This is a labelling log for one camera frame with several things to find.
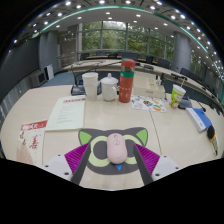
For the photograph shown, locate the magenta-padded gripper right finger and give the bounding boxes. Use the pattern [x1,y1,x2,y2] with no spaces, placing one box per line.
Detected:
[132,143,181,187]

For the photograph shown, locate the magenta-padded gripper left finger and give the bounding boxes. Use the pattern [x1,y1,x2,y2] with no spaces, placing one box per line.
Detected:
[43,142,92,186]

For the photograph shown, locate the pink computer mouse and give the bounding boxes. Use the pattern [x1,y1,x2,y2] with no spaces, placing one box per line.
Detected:
[106,132,129,165]

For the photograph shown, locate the black cat-face mouse pad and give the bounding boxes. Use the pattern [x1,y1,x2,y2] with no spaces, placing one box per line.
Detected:
[77,126,149,176]

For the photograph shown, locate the red and white leaflet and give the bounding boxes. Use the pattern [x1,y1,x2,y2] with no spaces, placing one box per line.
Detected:
[15,119,49,167]

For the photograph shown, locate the white printed paper sheet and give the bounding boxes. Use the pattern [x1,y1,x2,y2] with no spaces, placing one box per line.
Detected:
[45,95,87,132]

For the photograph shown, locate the black handheld microphone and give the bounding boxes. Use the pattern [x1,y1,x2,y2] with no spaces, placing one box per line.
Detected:
[206,124,220,157]

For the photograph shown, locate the blue and white book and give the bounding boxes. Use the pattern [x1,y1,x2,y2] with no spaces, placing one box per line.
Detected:
[185,107,213,133]

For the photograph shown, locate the colourful sticker sheet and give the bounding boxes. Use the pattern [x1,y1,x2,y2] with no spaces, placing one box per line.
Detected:
[130,94,167,113]

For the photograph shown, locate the grey desk microphone unit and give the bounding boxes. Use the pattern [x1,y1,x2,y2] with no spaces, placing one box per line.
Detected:
[178,96,193,110]

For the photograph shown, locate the green printed paper cup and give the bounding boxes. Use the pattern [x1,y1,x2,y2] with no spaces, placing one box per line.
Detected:
[169,83,187,109]

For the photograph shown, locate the white cardboard box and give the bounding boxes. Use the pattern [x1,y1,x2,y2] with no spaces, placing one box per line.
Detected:
[132,74,166,99]

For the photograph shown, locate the white paper cup stack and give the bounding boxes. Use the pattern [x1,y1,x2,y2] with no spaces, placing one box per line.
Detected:
[81,71,100,101]

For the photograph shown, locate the red bottle with green band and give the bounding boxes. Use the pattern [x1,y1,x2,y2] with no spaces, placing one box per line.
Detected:
[118,58,137,104]

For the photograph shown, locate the white lidded mug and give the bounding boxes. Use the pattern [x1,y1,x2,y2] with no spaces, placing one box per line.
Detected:
[99,72,120,102]

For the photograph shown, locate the white standing panel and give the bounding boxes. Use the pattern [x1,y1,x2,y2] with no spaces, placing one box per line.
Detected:
[44,64,55,81]

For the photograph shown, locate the long curved conference desk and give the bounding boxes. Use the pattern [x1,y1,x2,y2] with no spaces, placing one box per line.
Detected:
[63,57,222,103]

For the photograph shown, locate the dark office chairs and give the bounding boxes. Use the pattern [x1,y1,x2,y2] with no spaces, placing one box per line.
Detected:
[79,50,208,84]

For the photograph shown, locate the ceiling lights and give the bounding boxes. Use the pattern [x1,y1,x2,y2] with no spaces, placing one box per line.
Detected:
[13,0,224,68]

